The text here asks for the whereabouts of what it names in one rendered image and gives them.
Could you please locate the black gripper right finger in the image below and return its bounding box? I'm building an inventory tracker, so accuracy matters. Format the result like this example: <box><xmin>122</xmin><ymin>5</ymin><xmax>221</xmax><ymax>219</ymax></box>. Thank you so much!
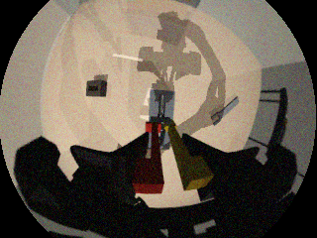
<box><xmin>181</xmin><ymin>134</ymin><xmax>261</xmax><ymax>201</ymax></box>

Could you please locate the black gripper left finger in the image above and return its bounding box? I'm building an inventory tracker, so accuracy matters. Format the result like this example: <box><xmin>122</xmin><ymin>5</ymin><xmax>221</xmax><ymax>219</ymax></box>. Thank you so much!
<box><xmin>70</xmin><ymin>131</ymin><xmax>150</xmax><ymax>203</ymax></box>

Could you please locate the grey flat bar with forked end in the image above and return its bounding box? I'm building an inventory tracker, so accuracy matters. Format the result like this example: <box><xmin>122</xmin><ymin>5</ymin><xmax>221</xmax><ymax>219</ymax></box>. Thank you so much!
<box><xmin>211</xmin><ymin>96</ymin><xmax>239</xmax><ymax>126</ymax></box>

